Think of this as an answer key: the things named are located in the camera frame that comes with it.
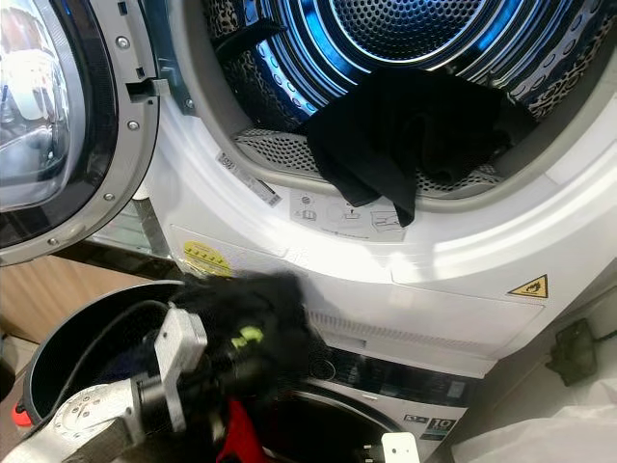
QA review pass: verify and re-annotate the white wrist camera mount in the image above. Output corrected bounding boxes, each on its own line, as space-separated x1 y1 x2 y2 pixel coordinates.
154 306 211 434
381 432 421 463

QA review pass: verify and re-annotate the round yellow sticker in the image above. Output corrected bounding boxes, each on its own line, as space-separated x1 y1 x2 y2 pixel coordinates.
181 241 234 280

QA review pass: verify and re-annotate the yellow triangle warning sticker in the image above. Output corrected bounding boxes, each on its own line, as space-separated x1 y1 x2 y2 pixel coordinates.
507 275 550 300

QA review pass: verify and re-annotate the white cloth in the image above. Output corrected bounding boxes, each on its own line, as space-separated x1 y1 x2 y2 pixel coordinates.
451 371 617 463

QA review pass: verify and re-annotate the brown wooden panel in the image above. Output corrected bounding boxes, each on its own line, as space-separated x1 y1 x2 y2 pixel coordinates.
0 255 186 344

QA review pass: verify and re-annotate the red garment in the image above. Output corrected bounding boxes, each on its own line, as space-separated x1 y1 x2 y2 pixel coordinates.
216 399 272 463

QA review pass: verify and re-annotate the white instruction sticker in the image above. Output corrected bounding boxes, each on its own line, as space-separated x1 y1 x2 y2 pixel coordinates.
289 188 408 234

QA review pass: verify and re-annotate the white tumble dryer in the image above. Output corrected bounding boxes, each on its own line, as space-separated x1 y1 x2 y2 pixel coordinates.
145 0 617 380

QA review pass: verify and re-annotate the grey perforated lint filter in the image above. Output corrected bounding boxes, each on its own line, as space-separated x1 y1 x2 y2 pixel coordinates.
233 127 493 194

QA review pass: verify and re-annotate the small green tag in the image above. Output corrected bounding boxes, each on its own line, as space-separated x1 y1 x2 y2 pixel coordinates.
231 326 266 349

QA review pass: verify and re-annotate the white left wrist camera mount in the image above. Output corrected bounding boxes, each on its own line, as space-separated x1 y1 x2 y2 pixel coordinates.
154 306 211 434

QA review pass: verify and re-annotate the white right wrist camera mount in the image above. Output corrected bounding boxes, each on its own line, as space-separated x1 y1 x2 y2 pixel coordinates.
381 432 421 463

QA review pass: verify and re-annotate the black fuzzy garment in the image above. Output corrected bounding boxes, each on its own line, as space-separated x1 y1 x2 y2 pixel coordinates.
174 270 335 387

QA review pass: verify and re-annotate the black wall adapter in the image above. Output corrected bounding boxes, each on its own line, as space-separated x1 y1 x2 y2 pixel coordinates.
544 318 602 388

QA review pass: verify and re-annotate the black laundry bucket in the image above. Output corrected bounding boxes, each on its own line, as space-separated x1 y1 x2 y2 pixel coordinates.
23 280 203 437

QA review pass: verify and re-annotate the white barcode label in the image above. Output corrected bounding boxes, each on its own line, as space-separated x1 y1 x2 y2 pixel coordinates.
217 151 282 207

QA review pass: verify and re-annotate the white washing machine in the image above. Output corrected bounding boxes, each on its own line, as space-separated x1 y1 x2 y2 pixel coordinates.
275 342 479 463

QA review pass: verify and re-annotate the round glass dryer door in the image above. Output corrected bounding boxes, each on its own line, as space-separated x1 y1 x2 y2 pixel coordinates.
0 0 161 267

